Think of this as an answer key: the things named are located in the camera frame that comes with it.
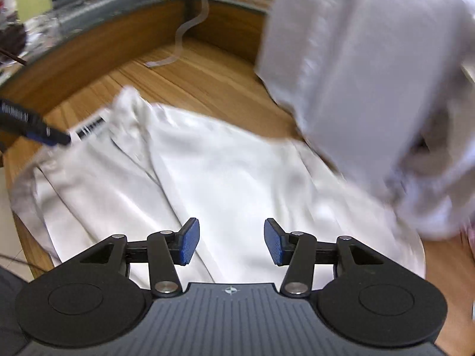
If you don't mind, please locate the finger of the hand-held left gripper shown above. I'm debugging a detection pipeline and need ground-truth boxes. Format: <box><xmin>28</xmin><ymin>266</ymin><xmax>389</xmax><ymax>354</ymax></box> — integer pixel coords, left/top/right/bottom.
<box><xmin>0</xmin><ymin>98</ymin><xmax>73</xmax><ymax>148</ymax></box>

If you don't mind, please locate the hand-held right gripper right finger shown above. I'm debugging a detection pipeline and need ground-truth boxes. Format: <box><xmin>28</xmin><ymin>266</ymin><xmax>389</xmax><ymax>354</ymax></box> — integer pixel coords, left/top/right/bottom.
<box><xmin>264</xmin><ymin>218</ymin><xmax>405</xmax><ymax>298</ymax></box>

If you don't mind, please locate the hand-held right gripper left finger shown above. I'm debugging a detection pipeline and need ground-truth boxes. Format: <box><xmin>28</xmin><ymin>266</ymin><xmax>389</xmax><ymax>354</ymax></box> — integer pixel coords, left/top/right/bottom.
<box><xmin>59</xmin><ymin>218</ymin><xmax>200</xmax><ymax>298</ymax></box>

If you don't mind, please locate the cream satin shirt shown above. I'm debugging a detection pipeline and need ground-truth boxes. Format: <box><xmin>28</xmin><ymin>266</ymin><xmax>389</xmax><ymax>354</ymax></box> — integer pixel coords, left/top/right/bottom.
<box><xmin>9</xmin><ymin>85</ymin><xmax>425</xmax><ymax>290</ymax></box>

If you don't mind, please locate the dark fuzzy object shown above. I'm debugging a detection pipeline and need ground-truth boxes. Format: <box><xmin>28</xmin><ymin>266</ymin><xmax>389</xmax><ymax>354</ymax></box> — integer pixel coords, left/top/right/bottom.
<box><xmin>0</xmin><ymin>22</ymin><xmax>29</xmax><ymax>66</ymax></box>

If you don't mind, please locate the yellow-green sticky note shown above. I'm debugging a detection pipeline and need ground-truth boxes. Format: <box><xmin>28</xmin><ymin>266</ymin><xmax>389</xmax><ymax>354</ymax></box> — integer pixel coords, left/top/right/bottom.
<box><xmin>17</xmin><ymin>0</ymin><xmax>53</xmax><ymax>23</ymax></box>

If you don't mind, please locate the white coat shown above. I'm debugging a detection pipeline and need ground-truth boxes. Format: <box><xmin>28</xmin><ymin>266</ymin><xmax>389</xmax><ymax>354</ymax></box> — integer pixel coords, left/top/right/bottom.
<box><xmin>254</xmin><ymin>0</ymin><xmax>475</xmax><ymax>240</ymax></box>

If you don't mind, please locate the white charging cable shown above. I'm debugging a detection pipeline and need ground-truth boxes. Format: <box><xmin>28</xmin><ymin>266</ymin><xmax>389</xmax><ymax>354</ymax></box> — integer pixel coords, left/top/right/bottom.
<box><xmin>144</xmin><ymin>0</ymin><xmax>211</xmax><ymax>69</ymax></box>

